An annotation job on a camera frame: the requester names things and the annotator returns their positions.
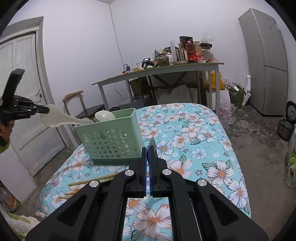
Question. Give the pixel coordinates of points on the white panel door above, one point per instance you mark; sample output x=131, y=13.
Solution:
x=22, y=47

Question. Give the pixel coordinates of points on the grey refrigerator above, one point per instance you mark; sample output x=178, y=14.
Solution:
x=267, y=61

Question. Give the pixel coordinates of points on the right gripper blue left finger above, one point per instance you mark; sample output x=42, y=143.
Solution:
x=144, y=171

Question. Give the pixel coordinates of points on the red soda bottle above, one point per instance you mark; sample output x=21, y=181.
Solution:
x=190, y=47

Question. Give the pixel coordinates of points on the grey long desk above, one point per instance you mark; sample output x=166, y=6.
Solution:
x=209, y=66

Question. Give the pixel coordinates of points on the white plastic rice paddle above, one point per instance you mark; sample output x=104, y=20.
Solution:
x=56, y=117

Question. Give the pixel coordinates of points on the metal spoon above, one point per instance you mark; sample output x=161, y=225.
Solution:
x=152, y=143

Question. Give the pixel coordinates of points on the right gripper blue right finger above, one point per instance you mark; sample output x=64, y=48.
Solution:
x=151, y=156

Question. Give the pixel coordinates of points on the left hand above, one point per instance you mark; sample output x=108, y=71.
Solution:
x=6, y=130

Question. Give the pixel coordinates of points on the black rice cooker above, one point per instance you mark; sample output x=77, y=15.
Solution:
x=286, y=126

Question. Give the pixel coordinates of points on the white ceramic spoon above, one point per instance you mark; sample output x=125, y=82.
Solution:
x=104, y=115

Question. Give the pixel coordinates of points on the green perforated utensil basket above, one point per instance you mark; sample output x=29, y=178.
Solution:
x=113, y=142

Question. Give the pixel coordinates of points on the yellow plastic bag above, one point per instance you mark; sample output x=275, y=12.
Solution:
x=212, y=78

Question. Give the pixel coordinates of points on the wooden chair black seat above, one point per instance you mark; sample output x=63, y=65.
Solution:
x=85, y=112

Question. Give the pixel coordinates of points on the wooden chopstick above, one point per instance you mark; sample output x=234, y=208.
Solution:
x=106, y=177
x=65, y=197
x=73, y=192

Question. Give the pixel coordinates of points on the floral blue tablecloth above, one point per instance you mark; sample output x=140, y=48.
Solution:
x=192, y=141

